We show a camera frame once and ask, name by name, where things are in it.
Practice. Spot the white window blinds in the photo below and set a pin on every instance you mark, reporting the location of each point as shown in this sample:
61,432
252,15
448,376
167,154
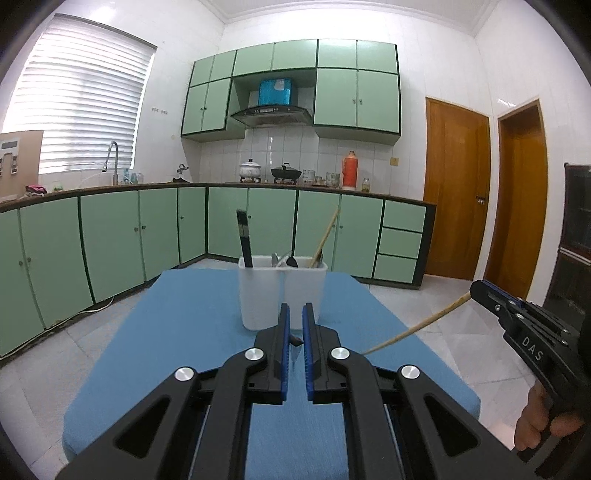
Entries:
78,101

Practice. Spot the black cabinet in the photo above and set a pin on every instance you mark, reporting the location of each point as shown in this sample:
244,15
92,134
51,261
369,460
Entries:
577,207

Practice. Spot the orange thermos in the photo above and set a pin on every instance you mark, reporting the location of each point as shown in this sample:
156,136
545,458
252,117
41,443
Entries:
349,173

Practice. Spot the person's right hand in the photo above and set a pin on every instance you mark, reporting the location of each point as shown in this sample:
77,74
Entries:
531,424

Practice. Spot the blue tablecloth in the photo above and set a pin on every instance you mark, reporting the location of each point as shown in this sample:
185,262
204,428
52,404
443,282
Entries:
194,323

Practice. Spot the black wok with lid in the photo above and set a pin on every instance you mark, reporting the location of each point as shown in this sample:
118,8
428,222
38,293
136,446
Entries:
286,174

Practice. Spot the range hood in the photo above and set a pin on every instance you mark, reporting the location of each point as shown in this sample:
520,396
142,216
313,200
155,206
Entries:
272,117

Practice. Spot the green wall cabinets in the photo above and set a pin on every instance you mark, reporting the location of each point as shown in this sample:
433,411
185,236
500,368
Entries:
355,97

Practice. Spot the black spoon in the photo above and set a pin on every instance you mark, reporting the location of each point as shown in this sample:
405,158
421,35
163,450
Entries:
292,261

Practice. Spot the white cooking pot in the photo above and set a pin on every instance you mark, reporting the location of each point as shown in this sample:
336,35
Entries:
250,170

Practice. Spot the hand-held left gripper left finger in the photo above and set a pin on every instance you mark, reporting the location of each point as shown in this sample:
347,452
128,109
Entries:
286,350

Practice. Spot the metal spoon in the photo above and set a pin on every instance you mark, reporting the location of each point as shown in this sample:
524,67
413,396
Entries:
280,259

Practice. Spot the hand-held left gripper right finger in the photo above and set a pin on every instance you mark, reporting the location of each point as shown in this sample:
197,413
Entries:
307,350

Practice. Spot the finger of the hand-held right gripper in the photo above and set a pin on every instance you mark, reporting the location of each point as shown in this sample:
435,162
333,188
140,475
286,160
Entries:
489,291
502,314

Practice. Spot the white utensil holder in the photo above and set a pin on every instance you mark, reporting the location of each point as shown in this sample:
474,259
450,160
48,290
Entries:
263,295

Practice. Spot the cardboard box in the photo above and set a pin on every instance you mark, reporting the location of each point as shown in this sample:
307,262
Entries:
25,161

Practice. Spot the green base cabinets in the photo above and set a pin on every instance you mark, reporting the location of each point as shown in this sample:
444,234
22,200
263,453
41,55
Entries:
115,240

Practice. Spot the blue box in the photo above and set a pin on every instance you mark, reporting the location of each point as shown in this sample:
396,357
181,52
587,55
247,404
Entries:
277,92

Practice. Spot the metal kitchen faucet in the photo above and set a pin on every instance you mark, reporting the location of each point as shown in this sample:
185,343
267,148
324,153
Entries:
116,166

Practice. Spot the red cloth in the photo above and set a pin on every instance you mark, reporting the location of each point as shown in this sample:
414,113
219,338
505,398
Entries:
36,189

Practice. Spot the wooden chopstick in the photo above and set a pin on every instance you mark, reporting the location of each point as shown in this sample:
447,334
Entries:
323,240
415,328

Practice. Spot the black chopstick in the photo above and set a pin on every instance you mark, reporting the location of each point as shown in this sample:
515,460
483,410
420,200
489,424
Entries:
240,230
247,249

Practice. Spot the wooden door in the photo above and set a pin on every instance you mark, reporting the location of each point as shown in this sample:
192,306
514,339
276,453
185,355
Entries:
457,194
521,207

